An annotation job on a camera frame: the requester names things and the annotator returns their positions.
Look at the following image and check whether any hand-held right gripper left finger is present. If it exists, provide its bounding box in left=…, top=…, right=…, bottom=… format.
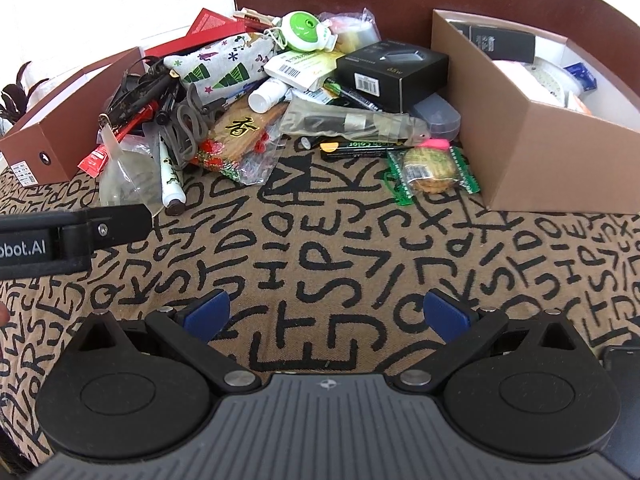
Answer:
left=65, top=289, right=263, bottom=396

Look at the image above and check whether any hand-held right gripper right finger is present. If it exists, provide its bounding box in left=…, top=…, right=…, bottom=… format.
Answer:
left=387, top=289, right=591, bottom=396

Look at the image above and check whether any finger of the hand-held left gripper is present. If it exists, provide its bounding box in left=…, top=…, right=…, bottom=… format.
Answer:
left=60, top=203, right=154, bottom=261

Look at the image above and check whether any brown cardboard box white inside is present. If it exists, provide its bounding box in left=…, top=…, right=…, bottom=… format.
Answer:
left=431, top=8, right=640, bottom=213

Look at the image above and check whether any crumpled clear plastic bag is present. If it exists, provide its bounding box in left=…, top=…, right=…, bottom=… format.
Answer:
left=97, top=125, right=166, bottom=208

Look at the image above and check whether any white pen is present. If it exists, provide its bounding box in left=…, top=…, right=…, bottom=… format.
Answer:
left=159, top=142, right=187, bottom=217

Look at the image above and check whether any red packet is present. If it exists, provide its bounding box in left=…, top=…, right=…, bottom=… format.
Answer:
left=77, top=142, right=113, bottom=177

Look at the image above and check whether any brown box with black hole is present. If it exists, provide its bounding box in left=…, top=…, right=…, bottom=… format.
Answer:
left=0, top=46, right=148, bottom=188

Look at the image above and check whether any dark feather decoration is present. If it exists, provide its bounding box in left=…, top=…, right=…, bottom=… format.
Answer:
left=0, top=62, right=51, bottom=122

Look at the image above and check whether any green cookie packet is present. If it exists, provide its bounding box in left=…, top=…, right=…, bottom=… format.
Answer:
left=385, top=145, right=482, bottom=207

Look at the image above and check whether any gold character ornament packet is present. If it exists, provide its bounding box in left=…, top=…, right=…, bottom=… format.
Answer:
left=192, top=100, right=283, bottom=186

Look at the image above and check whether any black marker orange cap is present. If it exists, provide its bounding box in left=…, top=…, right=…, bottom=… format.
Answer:
left=319, top=140, right=407, bottom=162

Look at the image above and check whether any tree printed fabric pouch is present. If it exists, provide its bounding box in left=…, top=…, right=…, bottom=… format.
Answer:
left=163, top=31, right=278, bottom=98

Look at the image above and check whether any black flat device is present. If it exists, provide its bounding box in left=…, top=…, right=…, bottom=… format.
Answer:
left=600, top=344, right=640, bottom=396

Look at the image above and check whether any white plastic bottle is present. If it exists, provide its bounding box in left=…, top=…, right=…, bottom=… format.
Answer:
left=248, top=78, right=291, bottom=113

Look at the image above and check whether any clear plastic case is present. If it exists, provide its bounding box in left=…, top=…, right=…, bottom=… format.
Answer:
left=407, top=94, right=461, bottom=141

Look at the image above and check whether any dark tool in clear bag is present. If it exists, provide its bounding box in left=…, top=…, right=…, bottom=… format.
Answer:
left=280, top=97, right=431, bottom=148

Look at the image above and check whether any red box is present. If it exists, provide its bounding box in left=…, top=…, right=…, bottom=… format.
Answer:
left=142, top=7, right=266, bottom=61

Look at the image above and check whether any green black pen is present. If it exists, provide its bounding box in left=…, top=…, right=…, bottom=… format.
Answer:
left=320, top=77, right=386, bottom=111

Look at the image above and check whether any black charger box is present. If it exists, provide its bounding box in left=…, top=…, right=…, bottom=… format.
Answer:
left=336, top=40, right=449, bottom=113

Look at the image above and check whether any white yellow barcode box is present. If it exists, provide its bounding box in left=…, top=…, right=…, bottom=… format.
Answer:
left=264, top=50, right=346, bottom=92

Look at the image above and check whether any beige paper packet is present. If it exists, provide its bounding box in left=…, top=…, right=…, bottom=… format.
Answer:
left=235, top=7, right=281, bottom=31

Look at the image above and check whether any white round speckled dish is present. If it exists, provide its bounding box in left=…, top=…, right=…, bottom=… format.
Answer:
left=490, top=57, right=583, bottom=108

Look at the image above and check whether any green white round device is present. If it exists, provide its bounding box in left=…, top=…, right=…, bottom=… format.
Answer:
left=274, top=10, right=337, bottom=53

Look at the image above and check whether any blue packet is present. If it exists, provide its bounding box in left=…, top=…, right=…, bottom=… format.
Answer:
left=565, top=61, right=599, bottom=93

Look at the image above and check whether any long black box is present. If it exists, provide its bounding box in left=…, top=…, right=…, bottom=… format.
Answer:
left=447, top=20, right=536, bottom=63

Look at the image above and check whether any tape roll in clear bag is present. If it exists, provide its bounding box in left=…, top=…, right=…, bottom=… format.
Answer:
left=325, top=7, right=383, bottom=53

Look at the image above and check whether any grey strap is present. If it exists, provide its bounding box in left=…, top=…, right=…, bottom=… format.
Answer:
left=167, top=82, right=226, bottom=163

